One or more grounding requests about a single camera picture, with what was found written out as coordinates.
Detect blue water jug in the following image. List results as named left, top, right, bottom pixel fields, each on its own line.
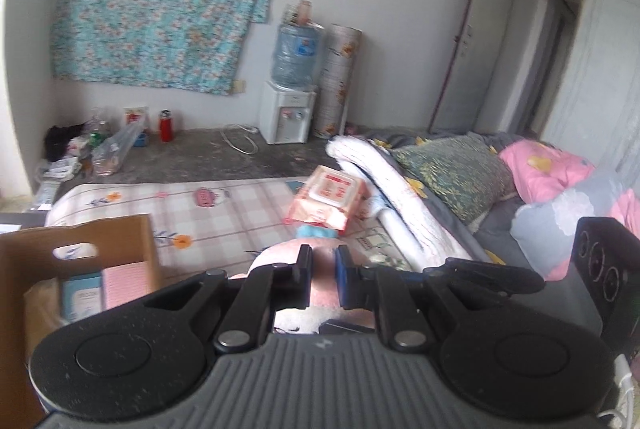
left=271, top=21, right=326, bottom=90

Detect white water dispenser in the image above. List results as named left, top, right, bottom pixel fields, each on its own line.
left=259, top=80, right=318, bottom=144

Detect green patterned pillow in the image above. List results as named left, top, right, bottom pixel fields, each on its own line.
left=390, top=134, right=518, bottom=227

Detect cardboard box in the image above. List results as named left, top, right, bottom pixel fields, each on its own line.
left=0, top=214, right=166, bottom=429

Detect white panel door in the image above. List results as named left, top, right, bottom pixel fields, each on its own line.
left=542, top=0, right=640, bottom=174

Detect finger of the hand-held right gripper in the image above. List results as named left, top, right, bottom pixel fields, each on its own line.
left=320, top=319, right=373, bottom=335
left=422, top=257, right=547, bottom=296

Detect light blue box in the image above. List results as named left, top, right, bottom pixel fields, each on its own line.
left=60, top=273, right=103, bottom=322

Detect white fringed blanket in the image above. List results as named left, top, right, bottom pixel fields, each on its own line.
left=325, top=135, right=476, bottom=272

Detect pink soft wipes pack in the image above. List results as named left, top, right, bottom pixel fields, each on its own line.
left=282, top=196, right=351, bottom=231

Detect clear plastic bag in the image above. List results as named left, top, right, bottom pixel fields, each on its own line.
left=92, top=124, right=148, bottom=177

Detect pink cloth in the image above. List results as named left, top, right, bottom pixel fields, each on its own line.
left=102, top=261, right=151, bottom=310

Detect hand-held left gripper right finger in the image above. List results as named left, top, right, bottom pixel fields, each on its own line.
left=336, top=245, right=501, bottom=354

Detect plaid printed bed sheet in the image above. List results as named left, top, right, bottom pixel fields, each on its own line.
left=45, top=176, right=401, bottom=280

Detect clear wrapped packets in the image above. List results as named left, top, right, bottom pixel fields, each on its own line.
left=34, top=159, right=83, bottom=210

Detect pink plush toy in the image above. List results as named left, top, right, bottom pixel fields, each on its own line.
left=227, top=236, right=381, bottom=335

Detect pink pillow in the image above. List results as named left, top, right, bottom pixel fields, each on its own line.
left=497, top=141, right=640, bottom=282

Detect red lidded wet wipes pack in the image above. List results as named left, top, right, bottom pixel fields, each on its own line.
left=305, top=165, right=372, bottom=216

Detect black bag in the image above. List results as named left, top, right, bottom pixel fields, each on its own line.
left=44, top=125, right=83, bottom=162

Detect grey quilt with yellow print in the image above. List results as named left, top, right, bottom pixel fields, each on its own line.
left=350, top=124, right=531, bottom=270

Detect white power strip cable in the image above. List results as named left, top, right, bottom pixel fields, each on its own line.
left=220, top=124, right=261, bottom=156

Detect white red labelled bag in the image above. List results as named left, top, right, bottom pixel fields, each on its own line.
left=122, top=106, right=151, bottom=132

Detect rolled floral mat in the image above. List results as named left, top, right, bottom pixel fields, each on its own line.
left=312, top=23, right=363, bottom=140

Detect grey blue cloud pillow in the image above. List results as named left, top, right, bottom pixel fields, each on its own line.
left=510, top=174, right=631, bottom=270

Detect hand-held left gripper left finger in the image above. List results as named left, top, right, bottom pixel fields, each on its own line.
left=142, top=245, right=315, bottom=354

